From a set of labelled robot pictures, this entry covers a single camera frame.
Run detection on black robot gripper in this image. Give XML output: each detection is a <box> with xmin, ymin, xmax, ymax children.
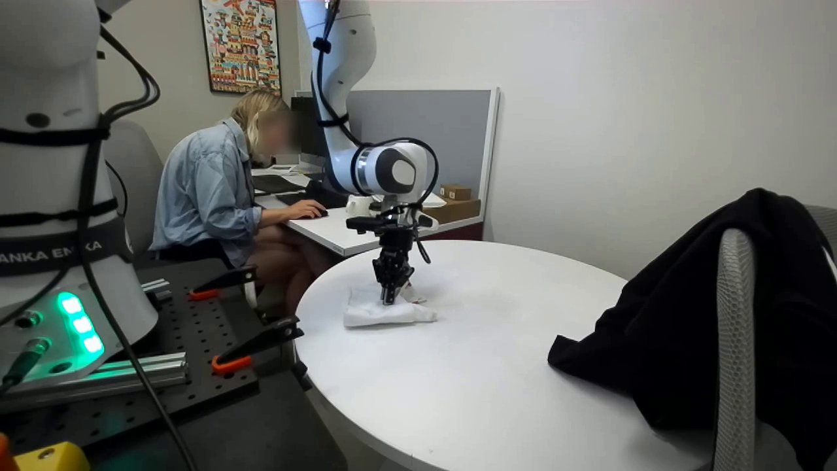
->
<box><xmin>345</xmin><ymin>209</ymin><xmax>435</xmax><ymax>304</ymax></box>

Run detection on white cloth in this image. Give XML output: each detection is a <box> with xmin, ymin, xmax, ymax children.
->
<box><xmin>342</xmin><ymin>282</ymin><xmax>438</xmax><ymax>329</ymax></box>

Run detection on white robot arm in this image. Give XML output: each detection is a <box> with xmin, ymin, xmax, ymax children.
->
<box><xmin>295</xmin><ymin>0</ymin><xmax>440</xmax><ymax>304</ymax></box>

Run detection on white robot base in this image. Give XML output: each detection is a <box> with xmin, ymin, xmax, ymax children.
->
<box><xmin>0</xmin><ymin>0</ymin><xmax>158</xmax><ymax>386</ymax></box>

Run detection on small cardboard box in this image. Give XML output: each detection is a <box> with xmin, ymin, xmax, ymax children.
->
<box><xmin>431</xmin><ymin>185</ymin><xmax>481</xmax><ymax>222</ymax></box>

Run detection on white office desk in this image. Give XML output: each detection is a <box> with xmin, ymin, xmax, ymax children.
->
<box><xmin>251</xmin><ymin>168</ymin><xmax>485</xmax><ymax>257</ymax></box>

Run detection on grey desk partition panel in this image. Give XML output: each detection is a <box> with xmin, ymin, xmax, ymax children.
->
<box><xmin>348</xmin><ymin>86</ymin><xmax>499</xmax><ymax>218</ymax></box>

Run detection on black orange clamp front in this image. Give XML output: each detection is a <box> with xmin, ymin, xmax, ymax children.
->
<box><xmin>209</xmin><ymin>320</ymin><xmax>304</xmax><ymax>376</ymax></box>

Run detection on black orange clamp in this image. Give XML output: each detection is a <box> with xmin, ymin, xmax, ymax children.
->
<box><xmin>209</xmin><ymin>320</ymin><xmax>304</xmax><ymax>376</ymax></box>
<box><xmin>188</xmin><ymin>270</ymin><xmax>256</xmax><ymax>305</ymax></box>

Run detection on black orange clamp rear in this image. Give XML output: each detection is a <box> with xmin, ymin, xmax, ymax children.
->
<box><xmin>188</xmin><ymin>270</ymin><xmax>256</xmax><ymax>305</ymax></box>

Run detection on seated person in blue shirt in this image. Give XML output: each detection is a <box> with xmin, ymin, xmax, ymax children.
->
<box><xmin>153</xmin><ymin>92</ymin><xmax>325</xmax><ymax>316</ymax></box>

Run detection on black perforated breadboard plate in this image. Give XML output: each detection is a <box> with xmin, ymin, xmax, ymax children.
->
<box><xmin>0</xmin><ymin>277</ymin><xmax>259</xmax><ymax>444</ymax></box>

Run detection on black jacket on chair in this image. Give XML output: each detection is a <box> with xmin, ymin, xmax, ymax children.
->
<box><xmin>548</xmin><ymin>188</ymin><xmax>837</xmax><ymax>471</ymax></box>

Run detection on yellow object corner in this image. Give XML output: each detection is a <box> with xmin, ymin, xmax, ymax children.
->
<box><xmin>17</xmin><ymin>441</ymin><xmax>91</xmax><ymax>471</ymax></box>

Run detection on colourful wall poster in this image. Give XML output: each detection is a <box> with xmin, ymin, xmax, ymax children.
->
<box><xmin>198</xmin><ymin>0</ymin><xmax>281</xmax><ymax>93</ymax></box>

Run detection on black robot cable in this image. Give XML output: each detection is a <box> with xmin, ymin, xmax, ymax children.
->
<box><xmin>0</xmin><ymin>23</ymin><xmax>198</xmax><ymax>471</ymax></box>

